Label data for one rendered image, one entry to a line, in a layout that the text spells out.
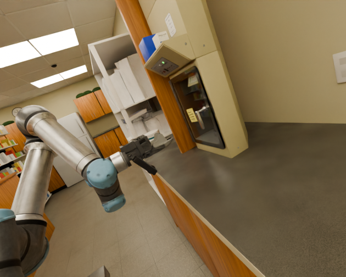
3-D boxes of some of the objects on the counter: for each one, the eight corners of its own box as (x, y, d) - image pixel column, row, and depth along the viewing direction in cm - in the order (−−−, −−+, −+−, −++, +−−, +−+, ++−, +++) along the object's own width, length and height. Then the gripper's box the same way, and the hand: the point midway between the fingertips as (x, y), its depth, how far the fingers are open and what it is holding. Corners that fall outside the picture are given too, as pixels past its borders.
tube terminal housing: (227, 131, 120) (185, 9, 101) (268, 134, 90) (219, -36, 71) (197, 148, 113) (146, 21, 94) (232, 158, 83) (167, -26, 64)
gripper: (120, 150, 64) (169, 125, 70) (117, 145, 74) (162, 124, 80) (130, 170, 66) (178, 144, 73) (127, 164, 76) (169, 140, 82)
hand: (169, 140), depth 77 cm, fingers closed
